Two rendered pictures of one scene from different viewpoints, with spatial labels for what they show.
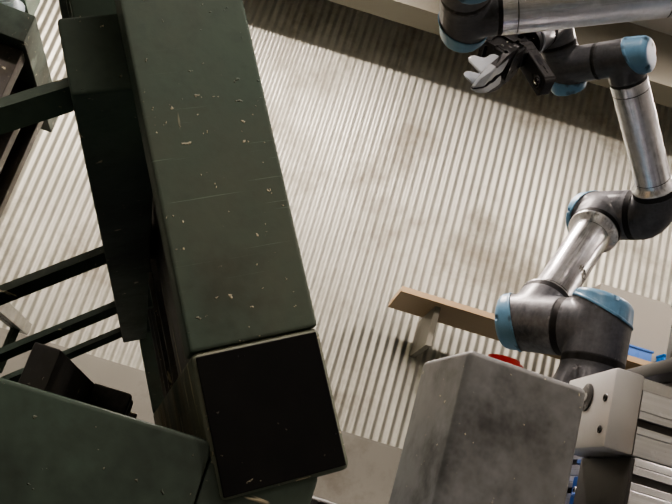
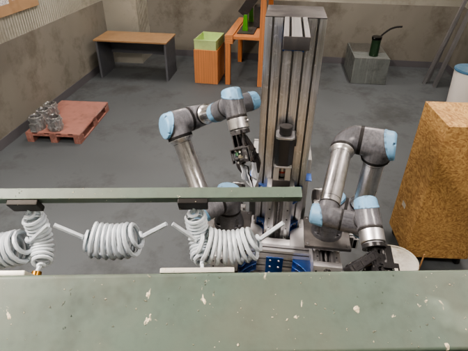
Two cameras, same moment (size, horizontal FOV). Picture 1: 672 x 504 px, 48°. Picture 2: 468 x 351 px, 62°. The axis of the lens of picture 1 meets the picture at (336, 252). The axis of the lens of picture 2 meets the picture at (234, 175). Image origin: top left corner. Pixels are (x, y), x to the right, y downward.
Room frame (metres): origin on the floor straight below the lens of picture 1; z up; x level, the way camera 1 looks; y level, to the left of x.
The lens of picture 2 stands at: (1.16, 1.02, 2.36)
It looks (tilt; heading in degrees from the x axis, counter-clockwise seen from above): 33 degrees down; 278
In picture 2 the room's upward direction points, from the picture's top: 1 degrees clockwise
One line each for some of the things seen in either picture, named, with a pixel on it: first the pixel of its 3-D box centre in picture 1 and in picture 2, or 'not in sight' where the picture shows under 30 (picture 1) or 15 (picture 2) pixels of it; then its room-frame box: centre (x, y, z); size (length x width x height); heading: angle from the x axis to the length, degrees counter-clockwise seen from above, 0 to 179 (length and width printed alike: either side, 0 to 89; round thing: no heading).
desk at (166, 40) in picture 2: not in sight; (137, 56); (3.74, -5.53, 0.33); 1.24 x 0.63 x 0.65; 1
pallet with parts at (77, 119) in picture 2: not in sight; (69, 114); (3.96, -3.42, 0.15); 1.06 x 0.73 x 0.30; 91
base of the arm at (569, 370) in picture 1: (588, 386); (228, 215); (1.38, -0.52, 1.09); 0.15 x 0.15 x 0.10
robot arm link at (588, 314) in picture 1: (595, 326); (228, 197); (1.39, -0.52, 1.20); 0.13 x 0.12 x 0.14; 46
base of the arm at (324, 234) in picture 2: not in sight; (327, 224); (0.89, -0.53, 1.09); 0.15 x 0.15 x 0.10
